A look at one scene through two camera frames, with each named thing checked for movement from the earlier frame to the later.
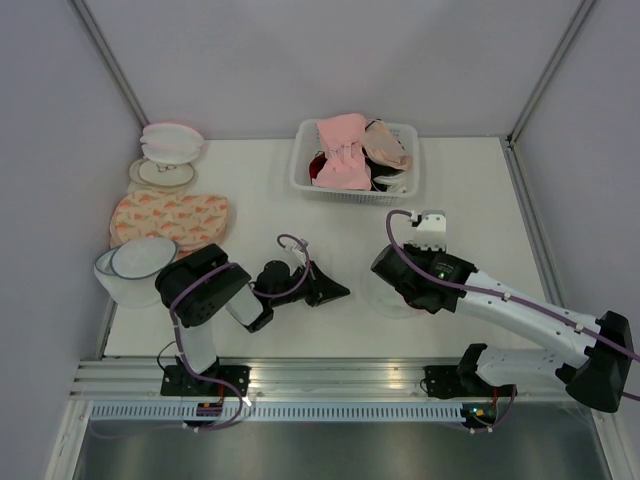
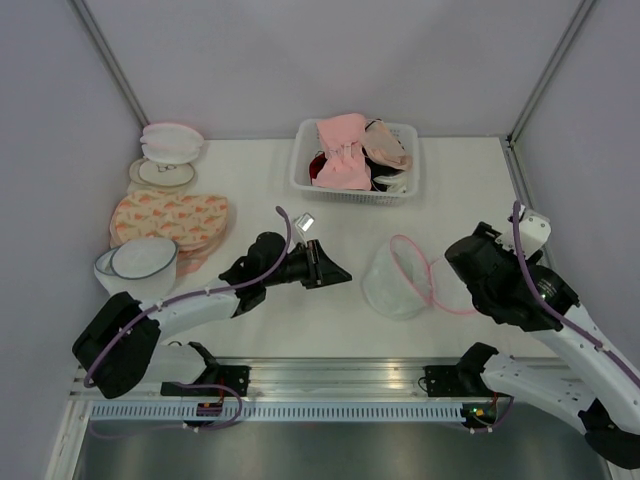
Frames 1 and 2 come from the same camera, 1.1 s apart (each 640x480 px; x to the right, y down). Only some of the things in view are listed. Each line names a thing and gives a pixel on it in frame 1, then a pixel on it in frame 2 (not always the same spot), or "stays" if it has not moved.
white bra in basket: (397, 183) stays
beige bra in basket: (381, 145) stays
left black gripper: (320, 283) → (321, 270)
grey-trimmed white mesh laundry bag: (127, 272) stays
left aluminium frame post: (109, 59) stays
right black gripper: (414, 250) → (492, 234)
